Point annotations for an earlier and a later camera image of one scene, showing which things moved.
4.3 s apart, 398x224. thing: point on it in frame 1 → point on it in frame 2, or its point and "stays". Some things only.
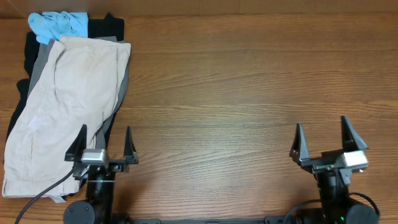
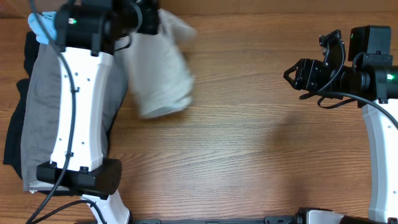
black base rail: x=268 y=221 stays
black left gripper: x=130 y=154 → x=150 y=7
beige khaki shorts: x=77 y=84 → x=161 y=78
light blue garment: x=50 y=27 stays
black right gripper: x=298 y=150 → x=307 y=71
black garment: x=99 y=25 stays
